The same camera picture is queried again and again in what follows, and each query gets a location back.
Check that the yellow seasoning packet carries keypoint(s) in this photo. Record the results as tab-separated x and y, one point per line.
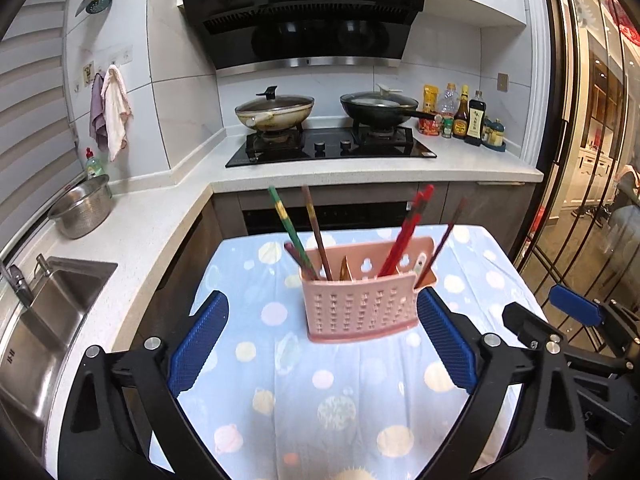
431	99

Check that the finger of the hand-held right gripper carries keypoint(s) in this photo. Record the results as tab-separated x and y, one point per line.
575	306
527	322

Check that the brown chopstick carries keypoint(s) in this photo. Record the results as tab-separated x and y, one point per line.
314	225

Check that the wall socket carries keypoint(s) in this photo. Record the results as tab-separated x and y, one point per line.
88	72
503	81

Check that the steel kitchen sink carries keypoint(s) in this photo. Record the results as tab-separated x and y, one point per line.
50	335

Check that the glass wok lid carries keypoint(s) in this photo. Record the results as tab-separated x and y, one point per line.
377	99
275	104

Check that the steel colander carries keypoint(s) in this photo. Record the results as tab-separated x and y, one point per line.
82	210

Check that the gold flower spoon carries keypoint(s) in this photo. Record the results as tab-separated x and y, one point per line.
345	270

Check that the purple hanging cloth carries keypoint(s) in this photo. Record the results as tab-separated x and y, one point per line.
97	110

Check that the pink perforated utensil holder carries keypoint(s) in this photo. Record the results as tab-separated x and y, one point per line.
360	310

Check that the red seasoning container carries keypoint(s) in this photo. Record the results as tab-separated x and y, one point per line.
429	124

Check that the dark soy sauce bottle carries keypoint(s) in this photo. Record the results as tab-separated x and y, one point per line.
476	120

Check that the red window decoration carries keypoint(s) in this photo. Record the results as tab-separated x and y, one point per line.
625	20

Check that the green chopstick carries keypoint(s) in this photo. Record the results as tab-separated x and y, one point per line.
283	215

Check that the brown sauce bottle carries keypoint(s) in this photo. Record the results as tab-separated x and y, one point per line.
461	117

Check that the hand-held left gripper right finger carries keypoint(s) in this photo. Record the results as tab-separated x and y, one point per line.
445	340

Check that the black wok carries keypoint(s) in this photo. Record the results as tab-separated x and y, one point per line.
375	116

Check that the maroon chopstick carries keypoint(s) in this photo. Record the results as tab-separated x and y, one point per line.
295	257

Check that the white hanging cloth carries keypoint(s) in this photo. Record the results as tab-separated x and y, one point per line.
116	110

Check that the black range hood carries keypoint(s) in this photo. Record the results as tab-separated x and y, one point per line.
300	10

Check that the clear plastic bottle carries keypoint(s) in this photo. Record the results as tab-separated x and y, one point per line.
448	102

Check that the glass sliding door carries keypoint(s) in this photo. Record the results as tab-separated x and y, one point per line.
555	110

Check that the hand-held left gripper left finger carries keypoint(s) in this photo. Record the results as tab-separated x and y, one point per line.
200	340

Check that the black gas stove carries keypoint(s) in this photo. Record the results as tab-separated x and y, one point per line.
330	157

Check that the blue planet-print tablecloth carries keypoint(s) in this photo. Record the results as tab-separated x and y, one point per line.
300	385

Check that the small green-cap jar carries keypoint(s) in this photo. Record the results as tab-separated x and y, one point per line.
448	129

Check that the beige wok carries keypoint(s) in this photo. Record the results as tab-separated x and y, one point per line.
270	121

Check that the condiment jar set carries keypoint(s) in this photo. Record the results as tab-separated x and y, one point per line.
495	137

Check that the green dish soap bottle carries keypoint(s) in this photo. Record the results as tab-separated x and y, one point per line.
94	167

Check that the window blinds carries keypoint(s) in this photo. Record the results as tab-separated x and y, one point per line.
35	110

